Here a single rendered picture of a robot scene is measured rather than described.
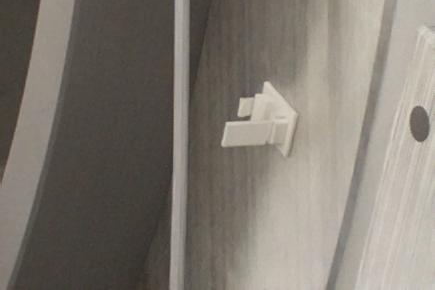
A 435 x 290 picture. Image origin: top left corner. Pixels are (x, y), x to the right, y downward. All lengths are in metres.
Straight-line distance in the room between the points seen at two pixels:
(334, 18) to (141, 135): 0.12
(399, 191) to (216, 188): 0.14
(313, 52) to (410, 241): 0.09
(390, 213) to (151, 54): 0.15
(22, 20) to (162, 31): 0.88
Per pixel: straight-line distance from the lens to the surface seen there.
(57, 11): 0.99
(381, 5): 0.89
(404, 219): 0.87
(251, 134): 0.94
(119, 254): 1.05
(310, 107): 0.94
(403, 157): 0.87
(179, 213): 0.96
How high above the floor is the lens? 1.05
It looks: 5 degrees down
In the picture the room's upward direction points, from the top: 1 degrees counter-clockwise
